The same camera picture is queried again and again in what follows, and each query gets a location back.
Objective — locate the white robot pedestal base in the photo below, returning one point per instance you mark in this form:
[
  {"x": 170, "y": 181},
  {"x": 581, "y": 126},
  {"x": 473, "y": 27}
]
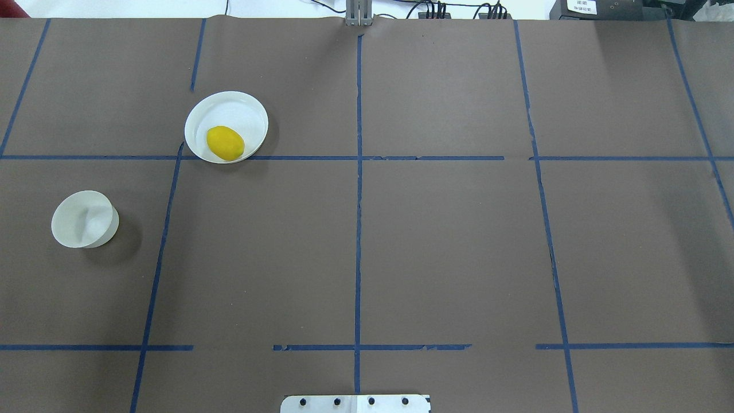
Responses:
[{"x": 357, "y": 403}]

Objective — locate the white plate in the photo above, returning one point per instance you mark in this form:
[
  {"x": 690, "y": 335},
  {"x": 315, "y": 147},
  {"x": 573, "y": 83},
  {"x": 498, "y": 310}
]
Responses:
[{"x": 239, "y": 111}]

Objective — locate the aluminium frame post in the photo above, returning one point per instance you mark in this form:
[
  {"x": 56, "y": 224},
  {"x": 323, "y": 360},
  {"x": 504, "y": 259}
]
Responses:
[{"x": 359, "y": 13}]

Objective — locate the brown paper table cover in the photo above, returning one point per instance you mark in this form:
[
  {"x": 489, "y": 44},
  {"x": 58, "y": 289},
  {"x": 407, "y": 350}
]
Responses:
[{"x": 511, "y": 216}]

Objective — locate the black power strip box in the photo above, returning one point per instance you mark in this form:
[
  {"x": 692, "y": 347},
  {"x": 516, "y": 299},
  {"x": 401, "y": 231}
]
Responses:
[{"x": 607, "y": 11}]

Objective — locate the yellow lemon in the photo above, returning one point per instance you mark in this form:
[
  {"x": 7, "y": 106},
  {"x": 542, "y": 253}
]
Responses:
[{"x": 225, "y": 143}]

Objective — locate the white bowl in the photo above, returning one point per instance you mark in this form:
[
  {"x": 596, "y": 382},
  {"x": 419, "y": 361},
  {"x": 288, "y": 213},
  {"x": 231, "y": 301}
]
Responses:
[{"x": 86, "y": 219}]

